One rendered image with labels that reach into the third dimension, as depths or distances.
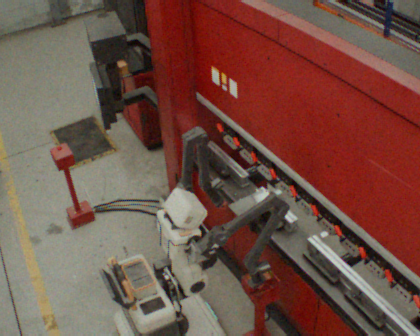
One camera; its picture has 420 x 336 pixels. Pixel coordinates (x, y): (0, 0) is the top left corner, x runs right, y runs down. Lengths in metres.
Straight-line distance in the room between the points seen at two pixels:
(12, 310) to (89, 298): 0.67
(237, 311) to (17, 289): 1.88
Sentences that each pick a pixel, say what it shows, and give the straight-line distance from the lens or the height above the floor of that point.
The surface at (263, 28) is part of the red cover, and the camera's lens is 2.77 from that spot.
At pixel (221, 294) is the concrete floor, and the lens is 4.16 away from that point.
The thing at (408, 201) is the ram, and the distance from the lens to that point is 2.36.
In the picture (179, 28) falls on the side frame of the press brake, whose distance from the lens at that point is 3.51.
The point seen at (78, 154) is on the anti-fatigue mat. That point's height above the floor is 0.02.
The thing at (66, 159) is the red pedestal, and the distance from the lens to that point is 4.44.
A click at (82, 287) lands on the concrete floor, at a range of 4.40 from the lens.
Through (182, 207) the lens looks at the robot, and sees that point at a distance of 2.85.
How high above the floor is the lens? 3.29
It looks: 38 degrees down
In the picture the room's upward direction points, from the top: 5 degrees counter-clockwise
